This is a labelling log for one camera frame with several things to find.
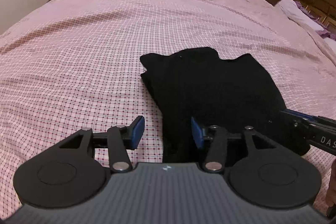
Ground person's right hand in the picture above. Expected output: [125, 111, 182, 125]
[325, 160, 336, 218]

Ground pale pink pillow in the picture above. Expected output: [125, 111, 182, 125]
[275, 0, 324, 32]

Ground black knit cardigan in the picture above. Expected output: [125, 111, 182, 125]
[139, 46, 311, 163]

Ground pink checked bed cover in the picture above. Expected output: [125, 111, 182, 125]
[1, 0, 335, 219]

